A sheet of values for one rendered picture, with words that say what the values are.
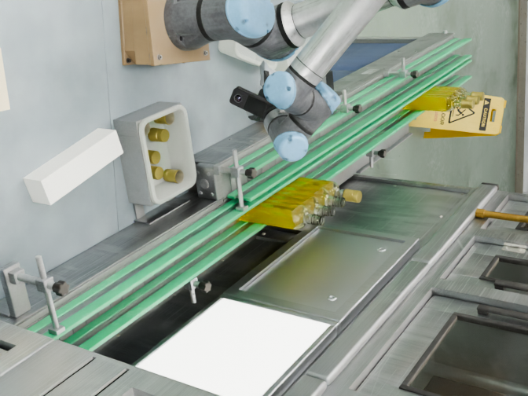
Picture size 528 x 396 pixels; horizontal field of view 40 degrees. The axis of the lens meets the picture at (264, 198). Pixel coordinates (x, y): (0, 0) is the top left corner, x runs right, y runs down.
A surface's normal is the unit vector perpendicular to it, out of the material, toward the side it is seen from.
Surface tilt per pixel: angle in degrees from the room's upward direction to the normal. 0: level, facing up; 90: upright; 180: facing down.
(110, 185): 0
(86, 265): 90
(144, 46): 90
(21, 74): 0
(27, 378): 90
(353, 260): 90
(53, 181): 0
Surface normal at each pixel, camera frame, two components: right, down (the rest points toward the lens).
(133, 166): -0.55, 0.36
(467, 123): -0.29, -0.15
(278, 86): -0.54, -0.15
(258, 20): 0.76, 0.03
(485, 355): -0.11, -0.92
